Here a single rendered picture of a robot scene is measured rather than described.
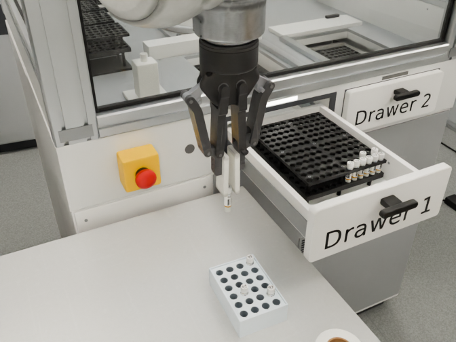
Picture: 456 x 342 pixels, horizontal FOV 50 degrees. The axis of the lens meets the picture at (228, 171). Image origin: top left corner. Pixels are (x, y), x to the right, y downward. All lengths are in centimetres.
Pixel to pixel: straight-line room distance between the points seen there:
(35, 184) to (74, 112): 170
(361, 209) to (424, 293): 122
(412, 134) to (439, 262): 88
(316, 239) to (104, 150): 42
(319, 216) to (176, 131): 35
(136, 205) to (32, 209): 142
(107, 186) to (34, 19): 34
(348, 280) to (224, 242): 74
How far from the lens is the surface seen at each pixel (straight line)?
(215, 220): 101
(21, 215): 241
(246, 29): 59
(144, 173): 92
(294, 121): 107
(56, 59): 87
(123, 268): 92
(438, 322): 195
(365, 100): 120
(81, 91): 90
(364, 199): 83
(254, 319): 79
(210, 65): 62
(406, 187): 88
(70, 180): 97
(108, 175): 98
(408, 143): 141
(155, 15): 40
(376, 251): 161
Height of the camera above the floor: 140
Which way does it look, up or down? 34 degrees down
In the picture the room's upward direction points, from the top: straight up
